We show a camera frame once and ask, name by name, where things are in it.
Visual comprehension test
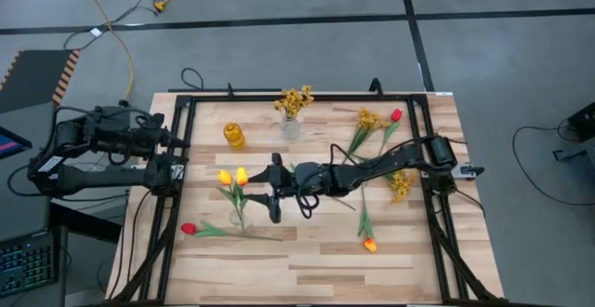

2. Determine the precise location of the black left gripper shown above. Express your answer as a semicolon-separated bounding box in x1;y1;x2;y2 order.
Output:
132;111;191;159

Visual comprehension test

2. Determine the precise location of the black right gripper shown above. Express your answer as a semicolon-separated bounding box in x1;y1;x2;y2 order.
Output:
243;152;311;225

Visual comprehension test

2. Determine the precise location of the yellow orange artificial tulip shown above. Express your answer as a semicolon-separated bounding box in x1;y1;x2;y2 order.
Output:
234;166;252;227
356;183;378;254
217;168;245;227

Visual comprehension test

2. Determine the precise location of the tall clear glass vase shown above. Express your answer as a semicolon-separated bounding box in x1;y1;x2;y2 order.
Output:
229;207;255;234

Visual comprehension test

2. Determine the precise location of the yellow artificial flower bunch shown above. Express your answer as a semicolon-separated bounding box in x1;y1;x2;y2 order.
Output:
346;106;391;157
384;169;418;205
272;84;315;127

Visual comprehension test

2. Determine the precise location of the amber glass bottle vase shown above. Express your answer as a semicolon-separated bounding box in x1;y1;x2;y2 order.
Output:
222;121;246;151

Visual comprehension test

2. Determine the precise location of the ribbed clear glass vase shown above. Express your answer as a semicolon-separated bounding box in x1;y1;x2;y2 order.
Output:
280;111;302;141

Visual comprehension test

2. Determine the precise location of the black desk bar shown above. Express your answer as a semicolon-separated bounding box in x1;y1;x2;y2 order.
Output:
48;202;123;244

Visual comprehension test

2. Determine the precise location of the large hazard striped floor mat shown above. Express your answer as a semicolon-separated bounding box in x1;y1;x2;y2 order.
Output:
0;49;82;115

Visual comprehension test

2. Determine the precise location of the lit monitor screen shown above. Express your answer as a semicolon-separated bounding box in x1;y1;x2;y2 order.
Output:
0;126;33;160

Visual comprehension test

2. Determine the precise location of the grey desk top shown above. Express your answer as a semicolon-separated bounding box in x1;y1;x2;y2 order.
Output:
0;101;58;244

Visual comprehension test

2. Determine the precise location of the black backlit keyboard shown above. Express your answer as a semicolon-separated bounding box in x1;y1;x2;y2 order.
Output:
0;226;69;299

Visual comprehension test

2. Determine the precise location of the black floor box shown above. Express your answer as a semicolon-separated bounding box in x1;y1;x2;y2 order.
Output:
565;100;595;143

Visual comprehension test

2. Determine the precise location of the black cable loop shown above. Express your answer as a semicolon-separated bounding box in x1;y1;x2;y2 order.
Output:
179;67;205;92

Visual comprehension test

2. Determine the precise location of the long yellow floor cable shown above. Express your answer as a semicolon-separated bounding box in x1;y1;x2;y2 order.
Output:
73;0;136;103

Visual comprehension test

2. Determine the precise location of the black metal table frame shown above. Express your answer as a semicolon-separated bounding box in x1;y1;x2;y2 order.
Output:
107;90;506;307

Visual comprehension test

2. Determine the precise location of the thin black floor cable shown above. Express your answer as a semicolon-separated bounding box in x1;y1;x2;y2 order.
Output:
510;119;595;207

